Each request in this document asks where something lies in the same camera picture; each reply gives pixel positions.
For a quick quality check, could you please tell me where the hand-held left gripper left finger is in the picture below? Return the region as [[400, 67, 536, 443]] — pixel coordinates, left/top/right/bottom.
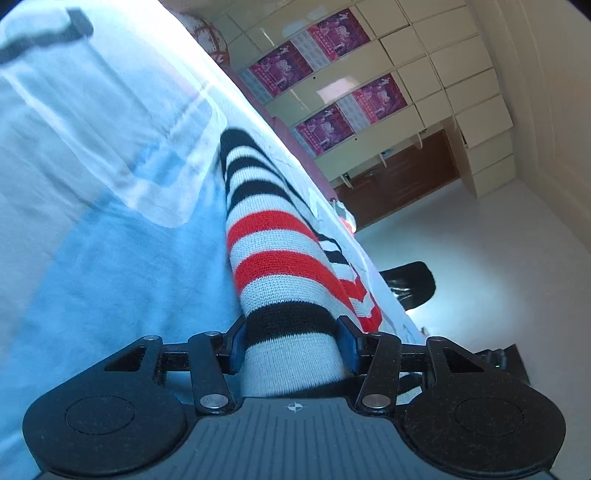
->
[[104, 315, 249, 415]]

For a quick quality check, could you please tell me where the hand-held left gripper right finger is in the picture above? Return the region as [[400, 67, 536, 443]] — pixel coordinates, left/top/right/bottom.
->
[[335, 316, 494, 412]]

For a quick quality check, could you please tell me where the striped knit sock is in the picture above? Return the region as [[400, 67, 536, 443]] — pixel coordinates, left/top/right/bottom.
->
[[219, 128, 426, 408]]

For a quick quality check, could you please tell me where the brown wooden door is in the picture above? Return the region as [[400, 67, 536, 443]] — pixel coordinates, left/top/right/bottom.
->
[[335, 130, 461, 230]]

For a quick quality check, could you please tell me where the light blue printed blanket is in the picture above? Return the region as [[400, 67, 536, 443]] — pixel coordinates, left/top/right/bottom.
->
[[0, 0, 428, 480]]

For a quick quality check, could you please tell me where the cream glossy wardrobe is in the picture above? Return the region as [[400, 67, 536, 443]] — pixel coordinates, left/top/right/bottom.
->
[[217, 0, 516, 200]]

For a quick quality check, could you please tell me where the round beige headboard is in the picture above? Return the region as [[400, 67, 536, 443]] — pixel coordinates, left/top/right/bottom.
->
[[178, 12, 230, 65]]

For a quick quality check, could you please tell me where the purple wall poster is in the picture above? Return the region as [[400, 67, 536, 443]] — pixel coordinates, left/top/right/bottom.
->
[[307, 8, 371, 62], [249, 41, 315, 99], [295, 103, 357, 158], [352, 73, 410, 126]]

